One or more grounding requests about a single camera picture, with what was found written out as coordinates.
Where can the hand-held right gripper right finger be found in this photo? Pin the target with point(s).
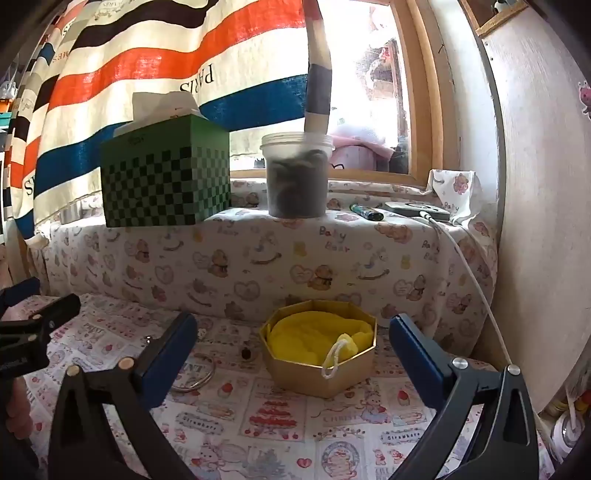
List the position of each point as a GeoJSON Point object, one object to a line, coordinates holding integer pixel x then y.
{"type": "Point", "coordinates": [415, 360]}

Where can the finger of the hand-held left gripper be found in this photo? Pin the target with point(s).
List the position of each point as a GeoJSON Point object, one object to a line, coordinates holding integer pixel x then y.
{"type": "Point", "coordinates": [21, 290]}
{"type": "Point", "coordinates": [41, 318]}

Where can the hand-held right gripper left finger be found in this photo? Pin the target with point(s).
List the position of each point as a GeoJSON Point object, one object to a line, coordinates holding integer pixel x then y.
{"type": "Point", "coordinates": [173, 350]}

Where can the thin silver charm bangle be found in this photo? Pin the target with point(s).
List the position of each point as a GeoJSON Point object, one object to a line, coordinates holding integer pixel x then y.
{"type": "Point", "coordinates": [214, 370]}

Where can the gold octagonal box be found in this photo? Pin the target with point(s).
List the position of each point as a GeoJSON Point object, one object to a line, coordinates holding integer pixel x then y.
{"type": "Point", "coordinates": [304, 376]}

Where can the person's left hand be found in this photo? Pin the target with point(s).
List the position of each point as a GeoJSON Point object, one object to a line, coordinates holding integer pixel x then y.
{"type": "Point", "coordinates": [19, 408]}

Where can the strawberry printed cloth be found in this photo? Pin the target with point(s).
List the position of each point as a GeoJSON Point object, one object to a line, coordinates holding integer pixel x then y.
{"type": "Point", "coordinates": [277, 424]}

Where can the flat grey device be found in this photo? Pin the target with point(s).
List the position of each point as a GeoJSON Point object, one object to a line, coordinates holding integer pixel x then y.
{"type": "Point", "coordinates": [415, 208]}

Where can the bear printed cloth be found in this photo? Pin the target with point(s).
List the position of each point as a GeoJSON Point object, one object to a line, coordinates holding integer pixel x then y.
{"type": "Point", "coordinates": [277, 240]}

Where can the green blue lighter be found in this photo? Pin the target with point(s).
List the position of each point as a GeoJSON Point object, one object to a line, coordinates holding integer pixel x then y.
{"type": "Point", "coordinates": [367, 211]}

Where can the tape rolls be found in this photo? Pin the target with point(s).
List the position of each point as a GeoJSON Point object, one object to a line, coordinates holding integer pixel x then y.
{"type": "Point", "coordinates": [564, 434]}

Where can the green checkered tissue box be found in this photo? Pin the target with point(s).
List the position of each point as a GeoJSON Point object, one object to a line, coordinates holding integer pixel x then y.
{"type": "Point", "coordinates": [161, 184]}

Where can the white wooden board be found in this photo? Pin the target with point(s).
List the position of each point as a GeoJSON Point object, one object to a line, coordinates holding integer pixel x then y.
{"type": "Point", "coordinates": [540, 207]}

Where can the white tissue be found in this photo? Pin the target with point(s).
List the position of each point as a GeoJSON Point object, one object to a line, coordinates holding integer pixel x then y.
{"type": "Point", "coordinates": [161, 108]}

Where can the striped curtain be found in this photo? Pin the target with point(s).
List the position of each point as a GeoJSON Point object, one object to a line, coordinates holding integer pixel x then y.
{"type": "Point", "coordinates": [138, 55]}

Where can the pink sticker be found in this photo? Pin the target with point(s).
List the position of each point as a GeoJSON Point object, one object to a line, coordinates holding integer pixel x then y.
{"type": "Point", "coordinates": [585, 99]}

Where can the wooden window frame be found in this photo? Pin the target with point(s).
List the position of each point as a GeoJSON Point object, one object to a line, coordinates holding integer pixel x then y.
{"type": "Point", "coordinates": [427, 92]}

